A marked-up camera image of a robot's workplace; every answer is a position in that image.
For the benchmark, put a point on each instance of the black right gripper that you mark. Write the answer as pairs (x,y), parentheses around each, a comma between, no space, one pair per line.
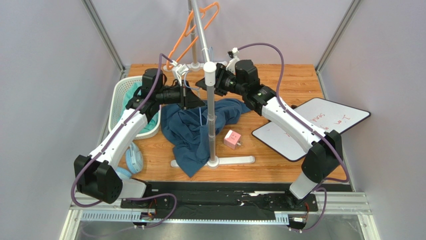
(219,81)

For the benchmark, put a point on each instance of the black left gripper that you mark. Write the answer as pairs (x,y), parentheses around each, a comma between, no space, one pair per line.
(188,99)

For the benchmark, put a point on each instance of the dark blue t shirt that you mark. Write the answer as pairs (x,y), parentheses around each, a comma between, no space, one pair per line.
(188,130)

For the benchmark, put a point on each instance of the orange plastic hanger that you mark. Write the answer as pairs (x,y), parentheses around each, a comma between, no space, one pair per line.
(190,31)

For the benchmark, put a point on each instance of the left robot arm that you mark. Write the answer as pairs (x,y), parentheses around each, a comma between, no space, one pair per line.
(96,174)

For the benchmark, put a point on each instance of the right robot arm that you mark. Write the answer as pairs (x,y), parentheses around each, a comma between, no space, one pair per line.
(323,149)

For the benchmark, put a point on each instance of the silver clothes rack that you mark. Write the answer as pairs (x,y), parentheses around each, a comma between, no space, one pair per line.
(213,161)

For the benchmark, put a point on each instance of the pink power adapter cube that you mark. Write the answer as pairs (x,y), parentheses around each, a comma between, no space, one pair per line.
(232,139)

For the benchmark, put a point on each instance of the white perforated plastic basket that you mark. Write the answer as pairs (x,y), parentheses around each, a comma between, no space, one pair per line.
(122,93)

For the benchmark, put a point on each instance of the light blue headphones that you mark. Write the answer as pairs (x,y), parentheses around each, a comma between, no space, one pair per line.
(134,162)

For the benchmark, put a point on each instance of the white dry erase board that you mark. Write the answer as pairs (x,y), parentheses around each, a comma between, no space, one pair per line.
(324,114)

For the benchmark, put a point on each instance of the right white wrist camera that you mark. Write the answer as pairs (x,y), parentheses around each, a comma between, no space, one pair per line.
(234,58)

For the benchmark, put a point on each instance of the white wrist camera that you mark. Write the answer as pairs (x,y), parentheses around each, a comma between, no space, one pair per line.
(234,58)
(179,71)

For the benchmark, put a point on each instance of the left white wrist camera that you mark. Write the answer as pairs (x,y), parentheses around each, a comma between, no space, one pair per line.
(179,71)

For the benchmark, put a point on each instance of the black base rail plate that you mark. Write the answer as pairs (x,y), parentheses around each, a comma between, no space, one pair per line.
(221,200)

